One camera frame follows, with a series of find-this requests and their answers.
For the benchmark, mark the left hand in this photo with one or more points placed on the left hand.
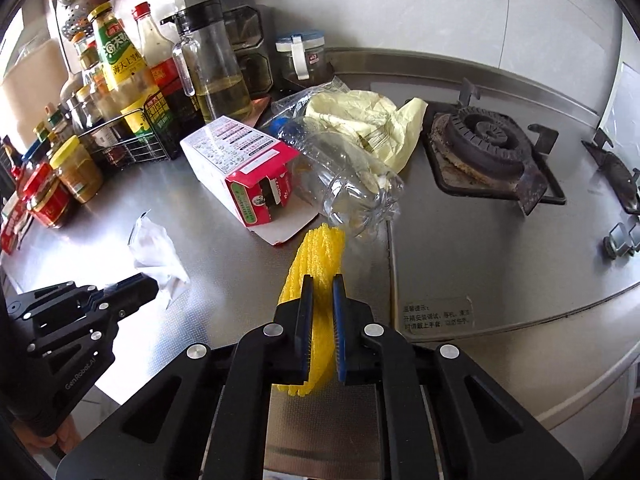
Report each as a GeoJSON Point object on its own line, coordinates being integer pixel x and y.
{"type": "Point", "coordinates": [66, 437]}

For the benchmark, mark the blue lid glass jar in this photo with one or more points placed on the blue lid glass jar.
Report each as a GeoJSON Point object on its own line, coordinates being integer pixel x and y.
{"type": "Point", "coordinates": [302, 58]}

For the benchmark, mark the yellow foam fruit net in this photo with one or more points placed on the yellow foam fruit net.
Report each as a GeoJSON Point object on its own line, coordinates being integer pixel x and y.
{"type": "Point", "coordinates": [319, 256]}

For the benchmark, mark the red white carton box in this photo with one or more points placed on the red white carton box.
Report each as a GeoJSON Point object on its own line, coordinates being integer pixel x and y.
{"type": "Point", "coordinates": [249, 172]}

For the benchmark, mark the wooden cutting board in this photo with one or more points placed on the wooden cutting board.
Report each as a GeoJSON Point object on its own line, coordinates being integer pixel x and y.
{"type": "Point", "coordinates": [28, 87]}

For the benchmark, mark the steel stove top panel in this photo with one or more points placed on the steel stove top panel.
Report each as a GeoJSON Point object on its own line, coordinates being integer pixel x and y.
{"type": "Point", "coordinates": [465, 266]}

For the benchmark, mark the wall mounted spice box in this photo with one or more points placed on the wall mounted spice box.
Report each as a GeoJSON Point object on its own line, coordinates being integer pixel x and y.
{"type": "Point", "coordinates": [248, 39]}

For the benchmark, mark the left stove knob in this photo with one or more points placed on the left stove knob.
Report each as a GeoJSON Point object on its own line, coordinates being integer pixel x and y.
{"type": "Point", "coordinates": [618, 242]}

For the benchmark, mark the yellow lid sauce jar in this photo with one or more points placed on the yellow lid sauce jar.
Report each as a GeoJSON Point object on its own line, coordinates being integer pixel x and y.
{"type": "Point", "coordinates": [74, 166]}

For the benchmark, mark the left gas burner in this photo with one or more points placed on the left gas burner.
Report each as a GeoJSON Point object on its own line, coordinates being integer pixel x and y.
{"type": "Point", "coordinates": [478, 153]}

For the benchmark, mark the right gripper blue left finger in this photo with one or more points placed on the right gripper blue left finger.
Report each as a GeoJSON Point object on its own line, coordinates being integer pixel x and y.
{"type": "Point", "coordinates": [205, 414]}

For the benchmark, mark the red cap soy bottle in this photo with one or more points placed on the red cap soy bottle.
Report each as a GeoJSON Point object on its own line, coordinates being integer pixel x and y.
{"type": "Point", "coordinates": [157, 51]}

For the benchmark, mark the right gas burner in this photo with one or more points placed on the right gas burner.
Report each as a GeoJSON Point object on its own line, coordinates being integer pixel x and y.
{"type": "Point", "coordinates": [624, 182]}

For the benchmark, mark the yellow green seasoning bottle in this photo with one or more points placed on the yellow green seasoning bottle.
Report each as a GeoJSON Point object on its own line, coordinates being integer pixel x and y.
{"type": "Point", "coordinates": [128, 78]}

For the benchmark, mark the right stove knob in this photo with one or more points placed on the right stove knob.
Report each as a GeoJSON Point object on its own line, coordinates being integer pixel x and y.
{"type": "Point", "coordinates": [634, 236]}

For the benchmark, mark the red lid chili jar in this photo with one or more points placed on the red lid chili jar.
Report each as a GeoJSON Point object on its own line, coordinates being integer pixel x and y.
{"type": "Point", "coordinates": [46, 197]}

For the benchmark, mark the gas burner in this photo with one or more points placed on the gas burner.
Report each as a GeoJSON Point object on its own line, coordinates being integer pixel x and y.
{"type": "Point", "coordinates": [478, 153]}
{"type": "Point", "coordinates": [624, 182]}

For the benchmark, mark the cream yellow plastic bag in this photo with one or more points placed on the cream yellow plastic bag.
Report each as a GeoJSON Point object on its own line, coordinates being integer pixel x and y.
{"type": "Point", "coordinates": [371, 121]}

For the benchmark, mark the white tissue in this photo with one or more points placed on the white tissue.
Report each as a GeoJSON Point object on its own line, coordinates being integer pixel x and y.
{"type": "Point", "coordinates": [155, 255]}

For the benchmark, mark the black wire condiment rack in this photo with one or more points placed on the black wire condiment rack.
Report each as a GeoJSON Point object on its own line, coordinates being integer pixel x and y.
{"type": "Point", "coordinates": [112, 144]}

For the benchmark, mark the glass oil dispenser bottle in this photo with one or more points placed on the glass oil dispenser bottle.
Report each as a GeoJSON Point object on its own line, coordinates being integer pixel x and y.
{"type": "Point", "coordinates": [206, 63]}

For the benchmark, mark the clear plastic bottle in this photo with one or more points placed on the clear plastic bottle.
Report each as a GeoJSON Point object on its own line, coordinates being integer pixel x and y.
{"type": "Point", "coordinates": [351, 188]}

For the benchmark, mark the stove knob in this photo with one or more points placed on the stove knob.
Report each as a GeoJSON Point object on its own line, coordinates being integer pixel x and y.
{"type": "Point", "coordinates": [618, 242]}
{"type": "Point", "coordinates": [634, 236]}

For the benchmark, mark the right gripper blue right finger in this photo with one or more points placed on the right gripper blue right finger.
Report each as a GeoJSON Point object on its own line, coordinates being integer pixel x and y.
{"type": "Point", "coordinates": [440, 415]}

